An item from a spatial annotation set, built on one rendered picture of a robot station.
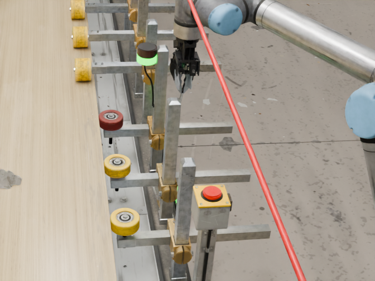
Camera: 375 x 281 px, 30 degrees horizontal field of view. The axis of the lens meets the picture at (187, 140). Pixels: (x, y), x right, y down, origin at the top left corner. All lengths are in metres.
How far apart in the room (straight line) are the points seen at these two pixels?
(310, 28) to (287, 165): 1.85
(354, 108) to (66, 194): 0.83
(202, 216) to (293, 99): 2.85
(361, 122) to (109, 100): 1.48
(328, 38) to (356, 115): 0.31
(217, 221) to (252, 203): 1.93
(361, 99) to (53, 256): 0.84
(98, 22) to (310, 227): 1.44
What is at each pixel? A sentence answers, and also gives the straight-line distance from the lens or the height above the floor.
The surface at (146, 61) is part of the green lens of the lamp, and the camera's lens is 2.13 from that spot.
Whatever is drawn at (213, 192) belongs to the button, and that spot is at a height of 1.23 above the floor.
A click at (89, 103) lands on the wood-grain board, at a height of 0.90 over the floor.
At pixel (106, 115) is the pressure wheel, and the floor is 0.90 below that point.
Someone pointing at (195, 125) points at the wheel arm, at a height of 0.86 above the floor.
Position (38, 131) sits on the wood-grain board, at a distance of 2.25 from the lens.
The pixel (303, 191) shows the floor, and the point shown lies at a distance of 3.56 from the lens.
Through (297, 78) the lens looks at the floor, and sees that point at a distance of 4.52.
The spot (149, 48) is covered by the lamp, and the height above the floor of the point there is 1.18.
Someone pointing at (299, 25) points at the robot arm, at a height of 1.36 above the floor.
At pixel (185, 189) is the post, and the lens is 1.79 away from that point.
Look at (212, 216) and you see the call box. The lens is 1.49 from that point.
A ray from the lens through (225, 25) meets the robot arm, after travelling 1.98.
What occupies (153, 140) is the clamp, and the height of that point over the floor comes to 0.86.
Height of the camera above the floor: 2.16
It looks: 35 degrees down
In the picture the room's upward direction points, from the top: 5 degrees clockwise
